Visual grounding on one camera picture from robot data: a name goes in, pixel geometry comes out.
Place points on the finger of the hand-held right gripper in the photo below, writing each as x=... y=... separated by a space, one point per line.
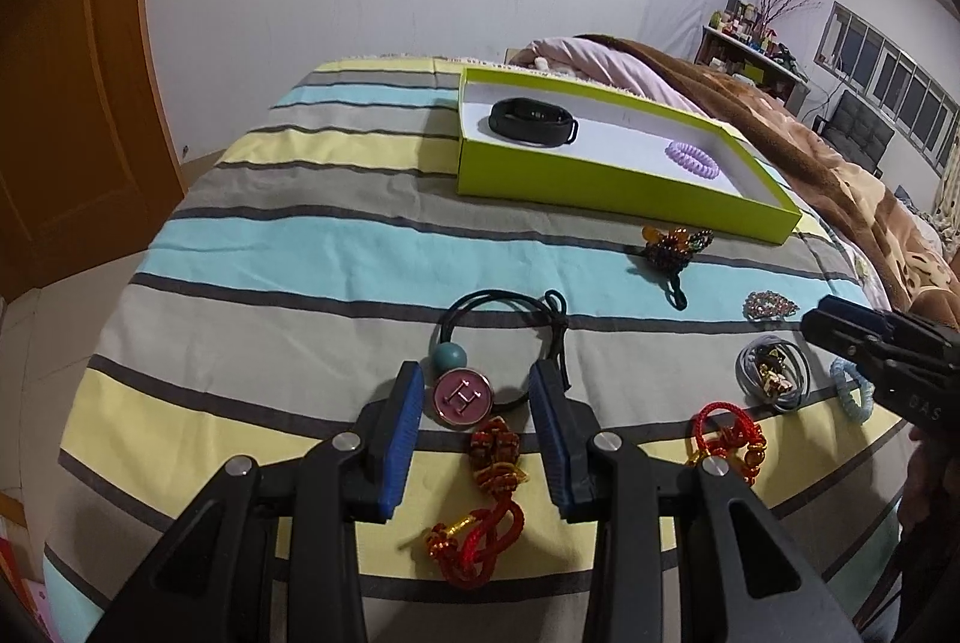
x=844 y=311
x=855 y=349

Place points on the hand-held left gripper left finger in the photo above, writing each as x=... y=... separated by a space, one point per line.
x=397 y=440

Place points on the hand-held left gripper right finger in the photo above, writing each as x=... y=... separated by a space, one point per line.
x=551 y=440

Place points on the rhinestone brooch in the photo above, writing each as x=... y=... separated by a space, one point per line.
x=769 y=305

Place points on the green cardboard box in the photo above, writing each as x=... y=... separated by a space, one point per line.
x=600 y=193

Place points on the brown patterned blanket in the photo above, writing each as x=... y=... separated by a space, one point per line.
x=810 y=163

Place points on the black chair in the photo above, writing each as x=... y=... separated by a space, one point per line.
x=855 y=129

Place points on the striped bedsheet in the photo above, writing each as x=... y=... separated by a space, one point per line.
x=300 y=253

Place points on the barred window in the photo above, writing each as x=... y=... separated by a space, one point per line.
x=885 y=66

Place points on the cluttered white shelf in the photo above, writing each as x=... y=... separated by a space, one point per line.
x=750 y=51

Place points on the black fitness band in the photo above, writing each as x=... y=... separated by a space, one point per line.
x=536 y=135

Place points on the pink pillow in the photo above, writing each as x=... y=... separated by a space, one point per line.
x=600 y=66

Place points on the small white object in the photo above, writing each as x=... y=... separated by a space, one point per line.
x=540 y=63

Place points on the orange wooden door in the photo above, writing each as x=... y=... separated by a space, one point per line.
x=67 y=88

